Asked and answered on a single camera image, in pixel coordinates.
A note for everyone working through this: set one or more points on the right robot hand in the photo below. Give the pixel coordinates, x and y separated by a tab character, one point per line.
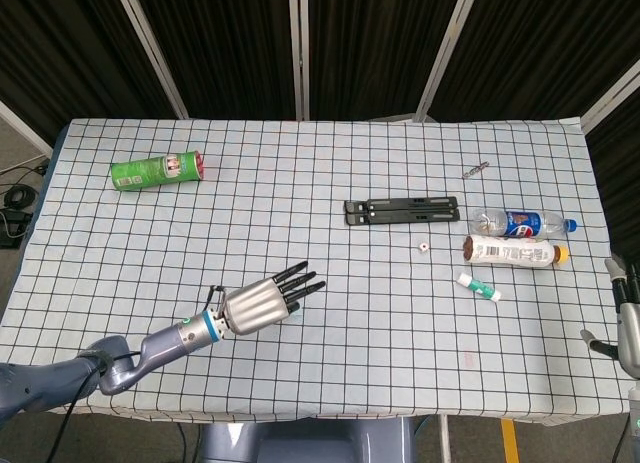
629	333

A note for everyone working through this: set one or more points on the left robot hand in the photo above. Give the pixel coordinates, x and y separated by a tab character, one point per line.
255	308

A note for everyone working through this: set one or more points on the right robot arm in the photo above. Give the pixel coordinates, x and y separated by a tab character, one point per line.
635	413

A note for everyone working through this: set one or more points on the light blue checked tablecloth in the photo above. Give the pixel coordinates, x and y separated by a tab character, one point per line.
350	358

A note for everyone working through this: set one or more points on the brown drink bottle white label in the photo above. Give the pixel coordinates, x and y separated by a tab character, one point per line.
515	253

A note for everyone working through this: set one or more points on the grey robot torso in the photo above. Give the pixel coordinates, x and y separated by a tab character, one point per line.
310	440

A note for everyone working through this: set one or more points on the clear Pepsi bottle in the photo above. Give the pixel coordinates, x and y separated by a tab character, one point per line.
520	224

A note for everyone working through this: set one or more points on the white green glue stick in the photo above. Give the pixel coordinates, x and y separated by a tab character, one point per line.
477	286

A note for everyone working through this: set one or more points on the green chips can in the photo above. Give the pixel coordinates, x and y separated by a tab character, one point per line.
150	171

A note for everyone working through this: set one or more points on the black folded laptop stand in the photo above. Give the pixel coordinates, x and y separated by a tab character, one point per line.
400	212

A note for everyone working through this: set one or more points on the white die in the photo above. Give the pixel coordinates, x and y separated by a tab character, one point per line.
423	246

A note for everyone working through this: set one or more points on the black power adapter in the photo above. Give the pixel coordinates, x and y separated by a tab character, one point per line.
12	228

